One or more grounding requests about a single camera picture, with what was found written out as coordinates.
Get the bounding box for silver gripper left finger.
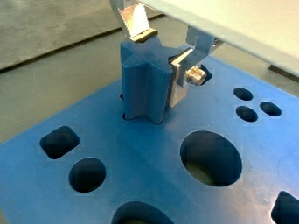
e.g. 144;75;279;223
109;0;157;43

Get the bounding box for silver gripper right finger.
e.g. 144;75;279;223
167;26;223;107

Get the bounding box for blue star-shaped peg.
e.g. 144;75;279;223
120;36;187;124

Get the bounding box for blue shape-sorting board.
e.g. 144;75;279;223
0;58;299;224

